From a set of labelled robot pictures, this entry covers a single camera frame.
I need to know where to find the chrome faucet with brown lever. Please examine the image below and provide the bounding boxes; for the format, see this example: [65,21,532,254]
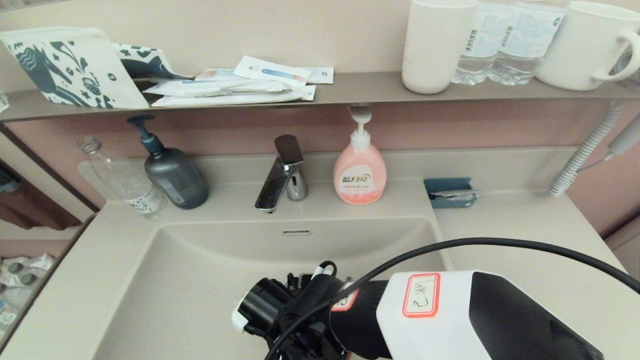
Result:
[255,134,309,214]

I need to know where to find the beige sink basin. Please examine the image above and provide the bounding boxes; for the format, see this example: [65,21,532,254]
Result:
[90,216,483,360]

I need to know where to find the pink hand soap pump bottle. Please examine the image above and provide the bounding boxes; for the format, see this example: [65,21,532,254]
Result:
[333,106,388,206]

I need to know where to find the silver packet in tray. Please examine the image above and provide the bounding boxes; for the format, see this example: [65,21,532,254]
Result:
[431,189,483,201]

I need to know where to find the blue soap tray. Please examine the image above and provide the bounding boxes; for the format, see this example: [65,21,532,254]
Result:
[424,177,478,209]

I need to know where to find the dark grey pump bottle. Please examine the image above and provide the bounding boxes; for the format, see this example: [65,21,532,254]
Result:
[126,115,210,210]

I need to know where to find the clear empty plastic bottle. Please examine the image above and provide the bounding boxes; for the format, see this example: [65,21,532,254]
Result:
[77,136,169,221]

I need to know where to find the long white sealed packet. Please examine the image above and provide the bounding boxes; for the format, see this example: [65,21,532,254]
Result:
[151,85,317,108]
[144,79,301,98]

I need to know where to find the small white sachet with logo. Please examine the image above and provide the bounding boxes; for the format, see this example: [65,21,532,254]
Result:
[300,66,335,85]

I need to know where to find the white toothbrush packet blue print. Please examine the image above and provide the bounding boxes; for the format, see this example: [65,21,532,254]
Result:
[234,56,312,88]

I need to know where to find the white packet with pink print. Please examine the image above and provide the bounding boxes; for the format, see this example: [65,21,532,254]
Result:
[195,68,241,82]

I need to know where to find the shrink-wrapped water bottle pack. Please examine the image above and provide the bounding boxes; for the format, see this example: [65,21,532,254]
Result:
[0,252,57,341]

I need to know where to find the brown hanging towel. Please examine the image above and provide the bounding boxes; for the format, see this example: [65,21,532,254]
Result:
[0,160,83,231]

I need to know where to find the white plain tumbler cup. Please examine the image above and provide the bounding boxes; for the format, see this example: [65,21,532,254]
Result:
[401,0,477,95]

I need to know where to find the small white teal-print pouch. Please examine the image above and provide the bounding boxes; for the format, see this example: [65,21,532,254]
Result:
[112,43,196,81]

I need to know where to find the clear water bottle white label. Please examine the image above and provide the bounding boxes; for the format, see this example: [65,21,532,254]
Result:
[451,0,516,85]
[487,0,571,86]

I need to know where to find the large white teal-print pouch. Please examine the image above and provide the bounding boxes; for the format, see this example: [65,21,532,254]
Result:
[0,26,151,110]

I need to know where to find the white ribbed mug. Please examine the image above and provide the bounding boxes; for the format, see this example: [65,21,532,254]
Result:
[535,0,640,92]

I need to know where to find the grey wall shelf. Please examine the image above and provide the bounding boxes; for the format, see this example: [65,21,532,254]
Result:
[0,71,640,123]

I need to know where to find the white coiled cord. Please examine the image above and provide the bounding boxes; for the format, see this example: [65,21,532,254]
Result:
[548,102,626,197]

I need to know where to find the grey hair dryer handle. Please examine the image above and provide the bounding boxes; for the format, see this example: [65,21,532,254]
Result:
[607,114,640,156]

